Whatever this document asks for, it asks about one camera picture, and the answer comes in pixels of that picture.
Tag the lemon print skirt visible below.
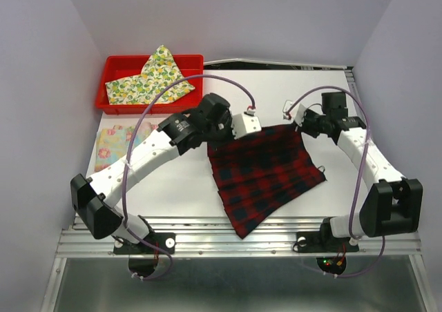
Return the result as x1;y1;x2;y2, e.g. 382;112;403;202
105;45;184;105

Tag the aluminium front rail frame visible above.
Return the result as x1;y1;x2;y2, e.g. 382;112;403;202
41;217;432;311

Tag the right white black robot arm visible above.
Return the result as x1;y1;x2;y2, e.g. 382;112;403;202
294;92;423;252

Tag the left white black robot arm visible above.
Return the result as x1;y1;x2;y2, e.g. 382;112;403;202
70;93;247;253

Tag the red plastic bin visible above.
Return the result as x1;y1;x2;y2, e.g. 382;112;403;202
95;55;204;115

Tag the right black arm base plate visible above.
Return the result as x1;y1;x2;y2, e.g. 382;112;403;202
292;231;359;253

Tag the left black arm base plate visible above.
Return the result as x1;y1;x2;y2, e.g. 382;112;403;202
113;231;177;256

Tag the pastel floral folded skirt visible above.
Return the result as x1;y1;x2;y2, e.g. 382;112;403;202
94;121;157;173

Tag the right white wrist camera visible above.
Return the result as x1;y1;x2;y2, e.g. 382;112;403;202
282;100;307;127

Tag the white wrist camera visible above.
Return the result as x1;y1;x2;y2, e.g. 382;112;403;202
231;108;262;139
282;100;307;127

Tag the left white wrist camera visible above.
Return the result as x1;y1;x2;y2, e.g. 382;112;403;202
231;108;262;139

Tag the red navy plaid skirt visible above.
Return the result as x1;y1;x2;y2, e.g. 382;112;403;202
207;124;326;239

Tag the aluminium right side rail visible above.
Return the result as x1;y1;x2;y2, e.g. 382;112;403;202
343;66;417;228

